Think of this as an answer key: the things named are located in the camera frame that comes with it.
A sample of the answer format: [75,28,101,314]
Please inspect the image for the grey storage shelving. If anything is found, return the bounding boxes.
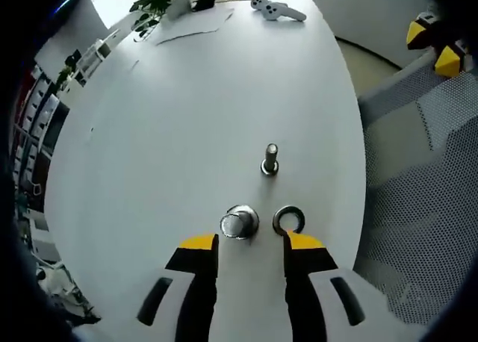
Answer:
[10,64,72,194]

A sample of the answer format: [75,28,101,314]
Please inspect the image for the small black pouch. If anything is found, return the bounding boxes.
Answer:
[192,0,222,12]

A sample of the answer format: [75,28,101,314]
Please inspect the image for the thin threaded stud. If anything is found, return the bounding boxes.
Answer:
[260,143,280,178]

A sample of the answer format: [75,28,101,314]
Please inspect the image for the white plant pot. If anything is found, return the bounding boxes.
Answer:
[164,0,193,20]

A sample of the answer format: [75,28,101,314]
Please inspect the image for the black desktop device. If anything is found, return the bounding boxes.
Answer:
[66,49,83,69]

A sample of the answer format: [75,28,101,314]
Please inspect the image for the medium steel washer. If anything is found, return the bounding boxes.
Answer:
[271,205,305,236]

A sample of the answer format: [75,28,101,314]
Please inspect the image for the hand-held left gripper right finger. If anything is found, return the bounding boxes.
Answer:
[282,229,423,342]

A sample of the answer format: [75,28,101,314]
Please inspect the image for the grey mesh office chair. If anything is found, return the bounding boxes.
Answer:
[353,52,478,328]

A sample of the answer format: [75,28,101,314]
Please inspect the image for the thick threaded stud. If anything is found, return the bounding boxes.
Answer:
[219,204,261,241]

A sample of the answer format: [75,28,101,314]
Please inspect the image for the rows of white storage bins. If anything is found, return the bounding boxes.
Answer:
[13,67,61,187]

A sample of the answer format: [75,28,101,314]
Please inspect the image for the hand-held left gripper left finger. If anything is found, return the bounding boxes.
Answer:
[72,232,220,342]

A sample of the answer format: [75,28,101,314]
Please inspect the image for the white slatted chair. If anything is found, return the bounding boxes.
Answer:
[80,39,114,76]

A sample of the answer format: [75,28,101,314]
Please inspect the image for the small green potted plant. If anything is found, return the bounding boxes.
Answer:
[58,65,74,93]

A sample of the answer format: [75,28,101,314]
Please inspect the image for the small steel washer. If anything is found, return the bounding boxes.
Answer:
[260,159,280,178]

